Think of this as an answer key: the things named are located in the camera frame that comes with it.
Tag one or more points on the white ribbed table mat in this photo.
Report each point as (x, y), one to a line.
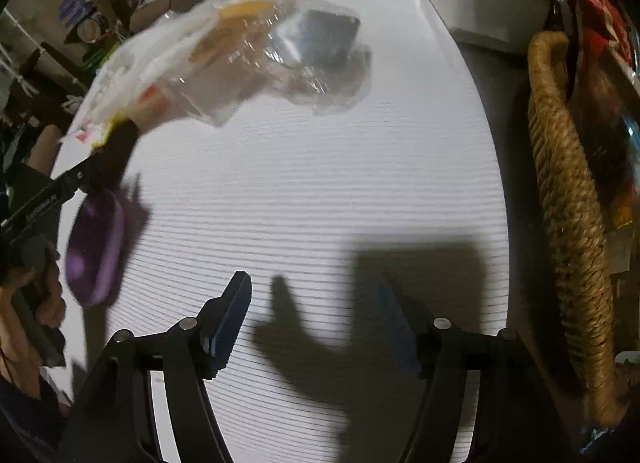
(325, 193)

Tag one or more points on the green bag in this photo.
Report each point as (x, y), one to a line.
(97, 57)

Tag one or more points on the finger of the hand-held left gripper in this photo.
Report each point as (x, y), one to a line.
(117, 153)

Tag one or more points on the purple plastic dish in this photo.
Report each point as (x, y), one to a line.
(95, 248)

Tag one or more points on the clear plastic bag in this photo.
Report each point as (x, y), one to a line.
(240, 58)

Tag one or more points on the person's left hand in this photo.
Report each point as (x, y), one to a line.
(50, 293)

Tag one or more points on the stack of purple boxes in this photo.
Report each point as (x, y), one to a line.
(77, 0)

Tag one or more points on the round tin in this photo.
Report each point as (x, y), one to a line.
(92, 28)

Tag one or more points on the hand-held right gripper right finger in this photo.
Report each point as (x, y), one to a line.
(400, 338)

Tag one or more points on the woven wicker basket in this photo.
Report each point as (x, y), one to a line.
(565, 193)

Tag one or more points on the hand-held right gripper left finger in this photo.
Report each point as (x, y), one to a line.
(230, 323)

